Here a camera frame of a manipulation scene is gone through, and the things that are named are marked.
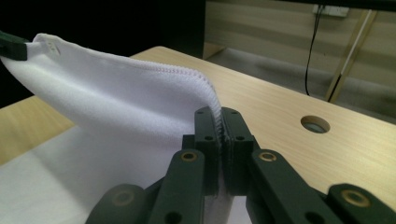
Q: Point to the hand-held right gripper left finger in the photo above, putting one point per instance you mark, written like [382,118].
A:
[207,149]

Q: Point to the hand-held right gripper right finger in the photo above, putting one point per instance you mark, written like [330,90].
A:
[238,149]

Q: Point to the pale lavender printed towel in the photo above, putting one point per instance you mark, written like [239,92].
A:
[118,109]

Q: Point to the beige slanted stand leg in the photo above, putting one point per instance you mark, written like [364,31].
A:
[351,56]

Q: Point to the white wall socket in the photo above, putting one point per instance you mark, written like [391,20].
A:
[332,11]

